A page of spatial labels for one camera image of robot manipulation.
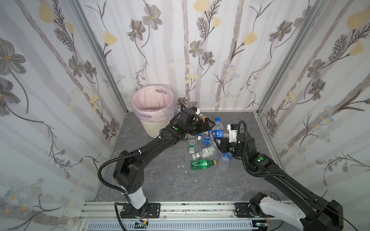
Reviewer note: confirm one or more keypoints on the green soda bottle right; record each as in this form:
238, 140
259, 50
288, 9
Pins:
202, 164

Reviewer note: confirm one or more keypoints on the clear bottle green label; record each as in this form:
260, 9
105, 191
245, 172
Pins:
204, 153

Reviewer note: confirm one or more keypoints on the orange red label bottle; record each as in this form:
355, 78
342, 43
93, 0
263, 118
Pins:
202, 117

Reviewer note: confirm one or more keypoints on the blue label white cap bottle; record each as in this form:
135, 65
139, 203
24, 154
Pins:
205, 139

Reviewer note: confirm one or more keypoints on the pink bin liner bag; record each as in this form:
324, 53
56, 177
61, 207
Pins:
153, 104

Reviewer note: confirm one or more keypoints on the white slotted cable duct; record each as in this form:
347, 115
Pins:
192, 225

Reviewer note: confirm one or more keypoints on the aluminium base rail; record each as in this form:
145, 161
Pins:
215, 210

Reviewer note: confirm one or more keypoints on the clear square bottle green band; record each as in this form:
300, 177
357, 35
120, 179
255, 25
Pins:
192, 141

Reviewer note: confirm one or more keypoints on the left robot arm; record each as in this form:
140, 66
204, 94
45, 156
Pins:
129, 170

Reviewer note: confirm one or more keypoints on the Pocari Sweat bottle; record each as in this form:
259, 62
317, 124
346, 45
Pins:
224, 161

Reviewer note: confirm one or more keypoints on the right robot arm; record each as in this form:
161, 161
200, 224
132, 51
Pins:
310, 212

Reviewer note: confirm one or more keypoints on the left aluminium corner post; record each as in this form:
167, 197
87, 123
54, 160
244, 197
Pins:
98, 52

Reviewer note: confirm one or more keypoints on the cream waste bin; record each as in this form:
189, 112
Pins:
152, 126

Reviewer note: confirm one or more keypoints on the Pepsi blue label bottle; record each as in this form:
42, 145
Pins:
218, 131

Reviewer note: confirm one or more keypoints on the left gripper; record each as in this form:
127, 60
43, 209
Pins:
204, 126

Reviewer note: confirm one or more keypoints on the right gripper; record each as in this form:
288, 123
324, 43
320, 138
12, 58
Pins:
221, 143

